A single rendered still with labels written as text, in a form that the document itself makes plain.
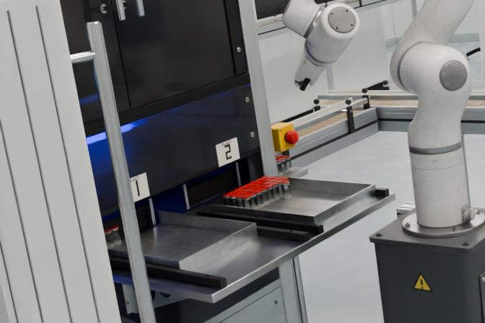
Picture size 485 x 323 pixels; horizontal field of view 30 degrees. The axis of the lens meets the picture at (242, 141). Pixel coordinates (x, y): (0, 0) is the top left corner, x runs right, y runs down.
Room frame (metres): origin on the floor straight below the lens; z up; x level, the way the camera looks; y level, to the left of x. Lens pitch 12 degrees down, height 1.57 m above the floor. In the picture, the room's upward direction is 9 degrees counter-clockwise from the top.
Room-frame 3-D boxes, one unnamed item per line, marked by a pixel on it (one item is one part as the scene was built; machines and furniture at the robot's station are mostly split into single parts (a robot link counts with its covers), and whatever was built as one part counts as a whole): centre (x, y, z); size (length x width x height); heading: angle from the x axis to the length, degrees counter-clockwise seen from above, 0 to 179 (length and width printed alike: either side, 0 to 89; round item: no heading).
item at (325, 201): (2.25, -0.11, 0.90); 0.34 x 0.26 x 0.04; 46
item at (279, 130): (2.59, -0.11, 0.99); 0.08 x 0.07 x 0.07; 47
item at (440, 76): (1.97, -0.44, 1.16); 0.19 x 0.12 x 0.24; 14
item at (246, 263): (2.15, 0.04, 0.87); 0.70 x 0.48 x 0.02; 137
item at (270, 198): (2.31, -0.04, 0.90); 0.18 x 0.02 x 0.05; 137
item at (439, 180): (2.00, -0.43, 0.95); 0.19 x 0.19 x 0.18
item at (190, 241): (2.07, 0.21, 0.90); 0.34 x 0.26 x 0.04; 47
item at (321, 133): (2.89, -0.20, 0.92); 0.69 x 0.16 x 0.16; 137
